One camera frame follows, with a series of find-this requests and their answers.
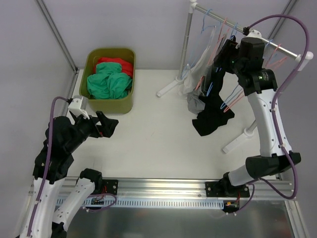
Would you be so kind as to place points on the red tank top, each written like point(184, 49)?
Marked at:
point(126, 67)

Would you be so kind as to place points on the grey tank top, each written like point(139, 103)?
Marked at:
point(195, 104)

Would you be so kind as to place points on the white slotted cable duct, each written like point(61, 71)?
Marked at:
point(150, 203)

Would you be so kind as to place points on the blue hanger of green top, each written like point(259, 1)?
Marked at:
point(245, 60)

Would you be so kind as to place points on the olive green plastic basket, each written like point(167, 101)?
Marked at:
point(112, 106)

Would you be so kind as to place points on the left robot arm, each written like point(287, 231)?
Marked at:
point(63, 137)

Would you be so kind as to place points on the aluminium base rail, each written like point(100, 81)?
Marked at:
point(179, 188)

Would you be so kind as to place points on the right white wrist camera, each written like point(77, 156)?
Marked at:
point(251, 33)

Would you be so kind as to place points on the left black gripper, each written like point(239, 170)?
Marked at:
point(96, 126)

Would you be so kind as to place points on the blue hanger of black top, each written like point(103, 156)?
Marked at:
point(214, 80)

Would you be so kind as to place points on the pink hanger of grey top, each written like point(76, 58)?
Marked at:
point(201, 67)

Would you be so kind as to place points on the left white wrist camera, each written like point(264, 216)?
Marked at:
point(77, 106)

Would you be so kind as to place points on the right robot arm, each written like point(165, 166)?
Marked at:
point(276, 154)

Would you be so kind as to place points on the black tank top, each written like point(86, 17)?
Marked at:
point(212, 117)

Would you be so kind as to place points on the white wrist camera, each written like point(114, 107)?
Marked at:
point(251, 33)
point(77, 106)

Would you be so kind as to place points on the green tank top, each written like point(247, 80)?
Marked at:
point(109, 82)

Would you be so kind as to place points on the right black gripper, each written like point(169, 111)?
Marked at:
point(223, 53)

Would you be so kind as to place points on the white tank top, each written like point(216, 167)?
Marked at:
point(187, 85)

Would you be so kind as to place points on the blue hanger of white top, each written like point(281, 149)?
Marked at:
point(201, 42)

